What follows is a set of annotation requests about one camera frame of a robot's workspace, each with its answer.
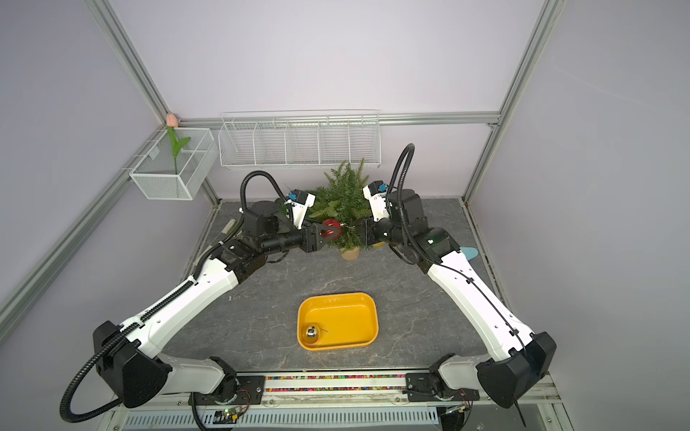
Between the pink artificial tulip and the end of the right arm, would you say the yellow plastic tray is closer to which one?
the end of the right arm

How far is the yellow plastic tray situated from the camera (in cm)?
81

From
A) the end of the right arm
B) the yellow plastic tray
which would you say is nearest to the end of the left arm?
the end of the right arm
